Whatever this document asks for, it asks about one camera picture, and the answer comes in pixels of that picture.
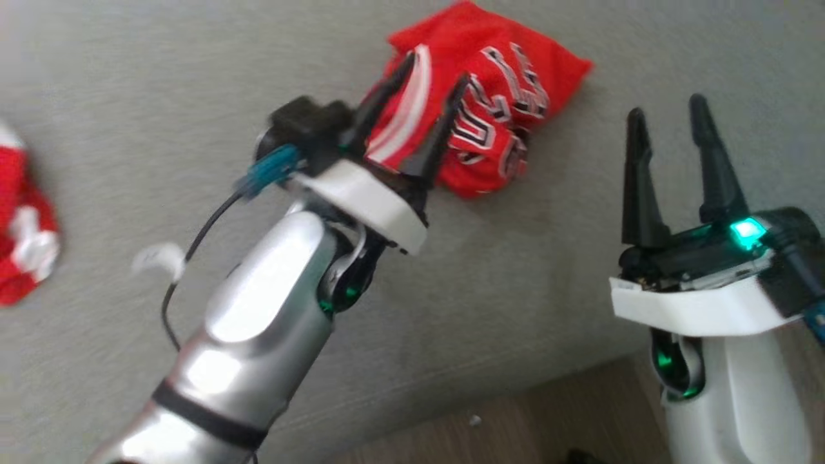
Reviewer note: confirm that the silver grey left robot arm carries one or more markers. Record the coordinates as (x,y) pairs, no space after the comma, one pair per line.
(258,309)

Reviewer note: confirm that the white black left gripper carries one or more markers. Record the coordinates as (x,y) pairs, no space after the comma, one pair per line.
(370,200)

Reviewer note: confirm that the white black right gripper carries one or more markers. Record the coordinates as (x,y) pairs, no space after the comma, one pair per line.
(696,303)

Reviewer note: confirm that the grey and yellow sofa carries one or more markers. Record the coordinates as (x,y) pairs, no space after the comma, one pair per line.
(129,96)

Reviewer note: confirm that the red garment with white patches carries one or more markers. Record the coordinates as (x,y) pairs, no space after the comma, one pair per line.
(19,193)

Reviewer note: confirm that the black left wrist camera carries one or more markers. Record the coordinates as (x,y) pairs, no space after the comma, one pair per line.
(309,125)

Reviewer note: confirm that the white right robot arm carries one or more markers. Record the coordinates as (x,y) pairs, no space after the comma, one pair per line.
(760,399)

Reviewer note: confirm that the red basketball jersey white trim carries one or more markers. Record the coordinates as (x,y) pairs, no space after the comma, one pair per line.
(515,38)

